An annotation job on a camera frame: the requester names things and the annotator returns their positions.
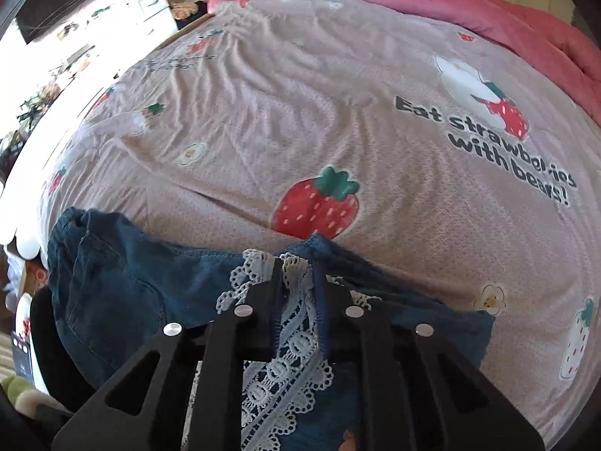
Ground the pink quilt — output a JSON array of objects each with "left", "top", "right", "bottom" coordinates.
[{"left": 208, "top": 0, "right": 600, "bottom": 121}]

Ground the blue denim pants lace trim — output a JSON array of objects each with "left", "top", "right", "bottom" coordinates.
[{"left": 48, "top": 208, "right": 494, "bottom": 450}]

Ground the white dresser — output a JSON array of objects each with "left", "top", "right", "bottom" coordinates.
[{"left": 47, "top": 0, "right": 177, "bottom": 76}]

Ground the pink strawberry print bedsheet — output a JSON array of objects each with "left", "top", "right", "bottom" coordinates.
[{"left": 40, "top": 0, "right": 600, "bottom": 446}]

